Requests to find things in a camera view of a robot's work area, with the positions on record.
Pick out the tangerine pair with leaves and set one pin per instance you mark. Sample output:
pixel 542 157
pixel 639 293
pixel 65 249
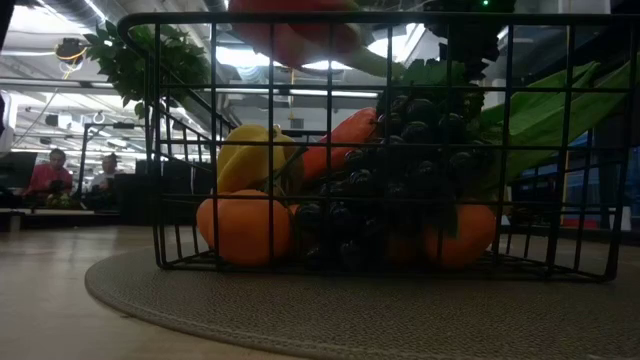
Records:
pixel 242 230
pixel 470 235

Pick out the artificial green plant black pot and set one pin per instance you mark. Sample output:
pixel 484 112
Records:
pixel 135 65

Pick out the person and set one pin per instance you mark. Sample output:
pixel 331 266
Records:
pixel 105 180
pixel 47 177

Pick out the orange carrot green top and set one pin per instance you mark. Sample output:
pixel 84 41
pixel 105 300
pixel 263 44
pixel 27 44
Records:
pixel 345 137

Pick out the dark monitor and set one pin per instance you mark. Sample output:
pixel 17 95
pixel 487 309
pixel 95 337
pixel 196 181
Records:
pixel 17 170

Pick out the green lettuce leaf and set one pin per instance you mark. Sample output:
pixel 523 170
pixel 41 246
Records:
pixel 540 120

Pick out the pink dragon fruit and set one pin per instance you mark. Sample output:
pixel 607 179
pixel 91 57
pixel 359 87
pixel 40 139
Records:
pixel 300 40

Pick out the grey round placemat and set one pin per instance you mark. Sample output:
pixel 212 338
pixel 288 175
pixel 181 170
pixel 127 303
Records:
pixel 350 320

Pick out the long ceiling light strip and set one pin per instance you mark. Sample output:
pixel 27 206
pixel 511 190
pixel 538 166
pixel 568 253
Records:
pixel 300 94

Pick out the black grape bunch green leaf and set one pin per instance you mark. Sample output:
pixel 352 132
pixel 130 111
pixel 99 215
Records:
pixel 420 115

